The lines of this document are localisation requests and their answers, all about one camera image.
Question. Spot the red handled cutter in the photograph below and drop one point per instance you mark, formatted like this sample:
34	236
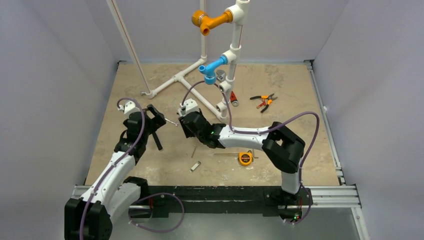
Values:
265	105

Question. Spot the black base bar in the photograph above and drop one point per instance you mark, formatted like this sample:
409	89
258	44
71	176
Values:
268	201

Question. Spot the aluminium frame rail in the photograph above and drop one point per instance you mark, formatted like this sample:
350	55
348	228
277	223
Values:
342	197

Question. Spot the silver battery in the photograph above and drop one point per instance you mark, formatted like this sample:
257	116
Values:
195	166

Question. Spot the small silver wrench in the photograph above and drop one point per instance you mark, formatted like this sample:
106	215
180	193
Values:
172	122

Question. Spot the small hex key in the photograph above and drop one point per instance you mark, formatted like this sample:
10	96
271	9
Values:
193	152

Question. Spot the red adjustable wrench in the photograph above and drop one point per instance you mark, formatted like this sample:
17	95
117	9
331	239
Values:
233	99

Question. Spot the blue pipe fitting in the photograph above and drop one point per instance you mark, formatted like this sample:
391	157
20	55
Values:
208	71

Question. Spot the white PVC pipe frame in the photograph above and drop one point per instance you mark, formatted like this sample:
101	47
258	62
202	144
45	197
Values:
235	15

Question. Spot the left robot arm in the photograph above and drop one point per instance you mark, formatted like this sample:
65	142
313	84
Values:
92	215

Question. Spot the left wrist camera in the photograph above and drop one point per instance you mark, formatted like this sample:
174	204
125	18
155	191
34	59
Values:
128	108

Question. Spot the black hammer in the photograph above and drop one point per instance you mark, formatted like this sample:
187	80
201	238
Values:
157	141

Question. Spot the orange handled pliers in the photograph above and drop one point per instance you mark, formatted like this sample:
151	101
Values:
264	97

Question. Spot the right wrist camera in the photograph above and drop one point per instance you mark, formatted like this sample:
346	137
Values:
188	106

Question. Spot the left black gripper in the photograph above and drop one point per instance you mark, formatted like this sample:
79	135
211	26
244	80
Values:
158	116

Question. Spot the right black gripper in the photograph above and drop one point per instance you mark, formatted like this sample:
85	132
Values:
185	124

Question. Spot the yellow tape measure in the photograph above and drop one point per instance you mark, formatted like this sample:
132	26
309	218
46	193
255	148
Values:
244	158

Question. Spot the large hex key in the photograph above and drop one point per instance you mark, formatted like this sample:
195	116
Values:
253	154

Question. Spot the silver pipe clamp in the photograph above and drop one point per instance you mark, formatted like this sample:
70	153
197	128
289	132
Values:
220	75

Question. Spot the orange pipe fitting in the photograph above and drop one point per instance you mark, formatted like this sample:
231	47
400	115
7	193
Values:
205	23

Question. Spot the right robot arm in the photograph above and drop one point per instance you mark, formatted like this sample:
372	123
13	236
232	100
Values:
284	148

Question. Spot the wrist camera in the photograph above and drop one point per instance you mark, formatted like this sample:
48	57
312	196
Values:
188	106
128	108

